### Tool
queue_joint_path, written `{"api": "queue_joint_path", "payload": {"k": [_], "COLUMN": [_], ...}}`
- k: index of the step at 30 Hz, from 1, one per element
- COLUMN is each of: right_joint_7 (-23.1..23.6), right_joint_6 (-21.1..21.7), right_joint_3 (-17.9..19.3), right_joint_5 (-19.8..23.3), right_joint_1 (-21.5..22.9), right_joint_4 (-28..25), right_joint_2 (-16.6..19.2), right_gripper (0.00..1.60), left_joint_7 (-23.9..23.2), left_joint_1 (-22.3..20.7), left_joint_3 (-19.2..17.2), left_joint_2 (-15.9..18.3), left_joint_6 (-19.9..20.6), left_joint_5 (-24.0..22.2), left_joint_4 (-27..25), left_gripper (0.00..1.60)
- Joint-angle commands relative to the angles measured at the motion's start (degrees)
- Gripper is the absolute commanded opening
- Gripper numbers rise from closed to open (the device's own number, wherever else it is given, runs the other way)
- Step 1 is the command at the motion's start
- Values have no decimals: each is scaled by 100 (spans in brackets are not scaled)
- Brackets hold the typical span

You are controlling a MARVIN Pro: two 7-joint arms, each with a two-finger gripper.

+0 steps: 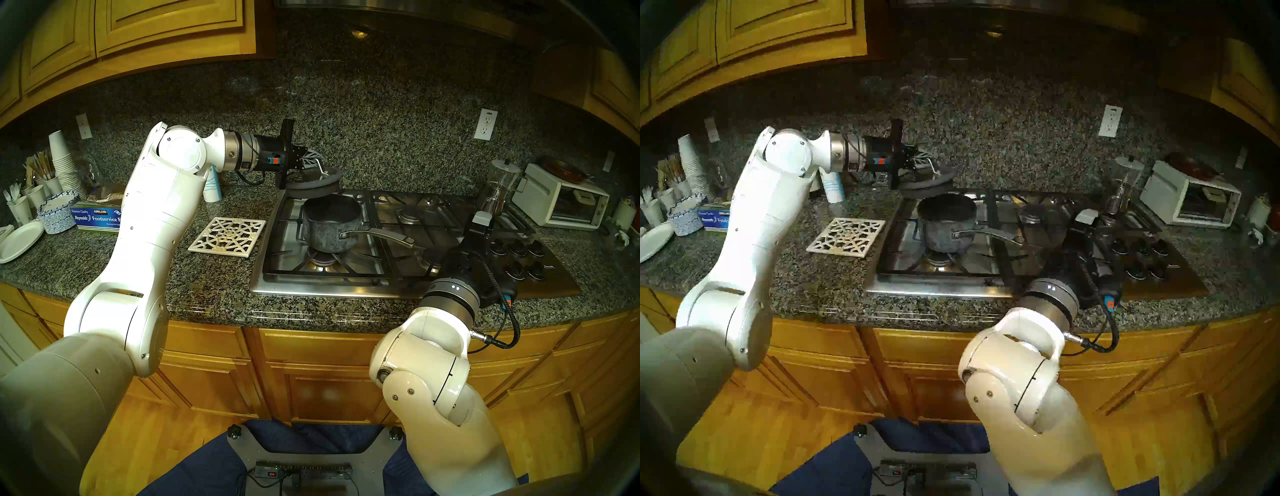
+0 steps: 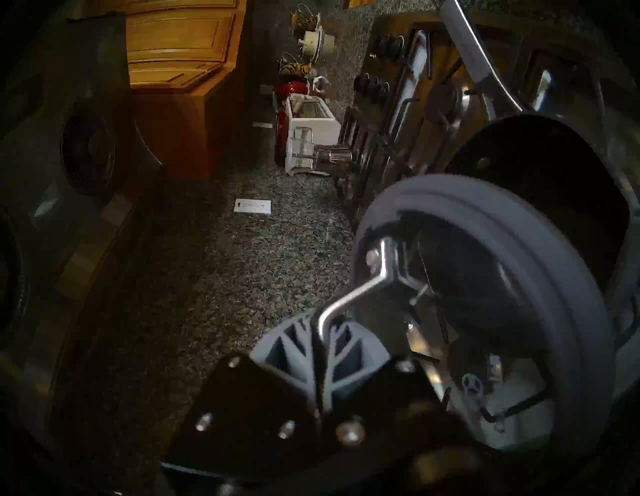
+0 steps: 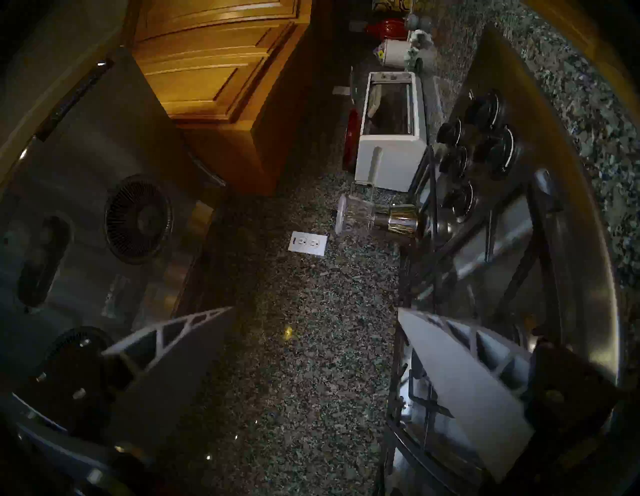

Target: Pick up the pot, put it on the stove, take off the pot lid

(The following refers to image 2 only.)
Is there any wooden upper cabinet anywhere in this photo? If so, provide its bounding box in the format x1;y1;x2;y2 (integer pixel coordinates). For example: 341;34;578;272
125;0;248;178

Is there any white mug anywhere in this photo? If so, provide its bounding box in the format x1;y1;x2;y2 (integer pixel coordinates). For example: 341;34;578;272
298;27;337;63

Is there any speckled grey saucepan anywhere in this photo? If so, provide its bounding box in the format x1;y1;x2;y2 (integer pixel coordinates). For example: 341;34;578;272
437;0;640;351

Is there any red round container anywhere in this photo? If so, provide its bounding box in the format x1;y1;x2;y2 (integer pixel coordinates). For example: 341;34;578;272
274;81;311;99

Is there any white wall power outlet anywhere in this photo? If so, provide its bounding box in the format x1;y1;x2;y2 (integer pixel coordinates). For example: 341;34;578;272
234;198;272;215

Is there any stainless steel gas cooktop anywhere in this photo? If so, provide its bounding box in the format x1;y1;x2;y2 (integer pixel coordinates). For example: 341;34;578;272
335;10;640;236

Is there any yellow black patterned mug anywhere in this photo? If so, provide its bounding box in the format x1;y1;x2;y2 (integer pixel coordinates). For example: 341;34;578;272
291;4;321;33
278;52;313;78

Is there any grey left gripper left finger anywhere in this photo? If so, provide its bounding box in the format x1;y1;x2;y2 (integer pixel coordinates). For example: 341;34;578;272
162;310;322;482

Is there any white toaster oven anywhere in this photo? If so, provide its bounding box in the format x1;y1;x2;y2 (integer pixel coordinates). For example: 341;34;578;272
282;92;343;176

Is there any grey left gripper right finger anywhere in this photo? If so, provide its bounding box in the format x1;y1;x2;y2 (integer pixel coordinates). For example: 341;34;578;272
321;320;476;482

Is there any glass pot lid steel handle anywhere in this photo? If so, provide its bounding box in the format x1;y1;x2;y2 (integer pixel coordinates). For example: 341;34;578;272
312;172;618;456

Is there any glass and chrome coffee maker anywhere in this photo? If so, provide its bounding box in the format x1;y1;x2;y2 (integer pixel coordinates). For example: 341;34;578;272
292;127;353;178

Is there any black cast-iron stove grate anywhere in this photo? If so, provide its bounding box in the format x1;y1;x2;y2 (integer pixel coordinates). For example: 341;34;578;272
370;30;501;186
337;107;381;201

